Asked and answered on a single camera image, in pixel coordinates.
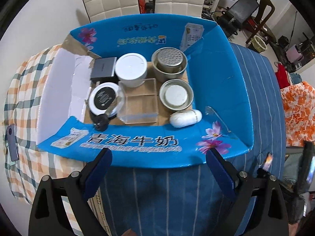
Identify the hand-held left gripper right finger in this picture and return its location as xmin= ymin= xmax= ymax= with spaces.
xmin=205 ymin=149 xmax=289 ymax=236

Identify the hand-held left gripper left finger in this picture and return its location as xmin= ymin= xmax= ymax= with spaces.
xmin=28 ymin=147 xmax=113 ymax=236

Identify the blue printed cardboard box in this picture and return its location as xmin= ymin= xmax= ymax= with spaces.
xmin=37 ymin=13 xmax=254 ymax=169

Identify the white oval device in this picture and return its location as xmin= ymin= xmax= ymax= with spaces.
xmin=169 ymin=109 xmax=203 ymax=128

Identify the white disc with black centre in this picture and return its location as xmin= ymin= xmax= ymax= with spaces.
xmin=89 ymin=82 xmax=125 ymax=117

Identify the clear acrylic box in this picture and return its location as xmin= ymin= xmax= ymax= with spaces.
xmin=118 ymin=78 xmax=158 ymax=125

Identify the metal bowl with white centre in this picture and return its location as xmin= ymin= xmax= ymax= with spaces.
xmin=159 ymin=79 xmax=194 ymax=115

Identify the grey box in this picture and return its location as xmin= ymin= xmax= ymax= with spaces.
xmin=90 ymin=57 xmax=118 ymax=84

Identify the black car key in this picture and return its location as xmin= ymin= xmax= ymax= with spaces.
xmin=91 ymin=96 xmax=123 ymax=131

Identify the clear acrylic lid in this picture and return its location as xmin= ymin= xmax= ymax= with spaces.
xmin=205 ymin=106 xmax=232 ymax=134

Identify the orange floral blanket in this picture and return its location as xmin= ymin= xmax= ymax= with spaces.
xmin=280 ymin=81 xmax=315 ymax=148

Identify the blue striped tablecloth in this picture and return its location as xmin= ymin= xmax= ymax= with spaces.
xmin=98 ymin=42 xmax=288 ymax=236

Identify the grey mobile phone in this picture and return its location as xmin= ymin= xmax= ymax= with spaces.
xmin=6 ymin=124 xmax=19 ymax=163

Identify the red cloth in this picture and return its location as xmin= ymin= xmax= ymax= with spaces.
xmin=275 ymin=62 xmax=291 ymax=89

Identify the white round container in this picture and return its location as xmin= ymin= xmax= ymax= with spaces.
xmin=115 ymin=53 xmax=148 ymax=88

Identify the orange checked cloth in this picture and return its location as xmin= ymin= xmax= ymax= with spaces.
xmin=4 ymin=44 xmax=99 ymax=236

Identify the pink case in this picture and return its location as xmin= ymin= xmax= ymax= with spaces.
xmin=286 ymin=45 xmax=304 ymax=64

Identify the metal pot with perforated insert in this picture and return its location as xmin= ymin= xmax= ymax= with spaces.
xmin=151 ymin=47 xmax=189 ymax=82

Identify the yellow-rimmed waste bin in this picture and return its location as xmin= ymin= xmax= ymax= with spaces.
xmin=251 ymin=35 xmax=269 ymax=53

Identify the brown wooden chair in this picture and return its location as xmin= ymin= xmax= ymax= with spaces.
xmin=246 ymin=0 xmax=275 ymax=45

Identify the black exercise bench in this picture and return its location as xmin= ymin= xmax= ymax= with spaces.
xmin=214 ymin=0 xmax=261 ymax=38

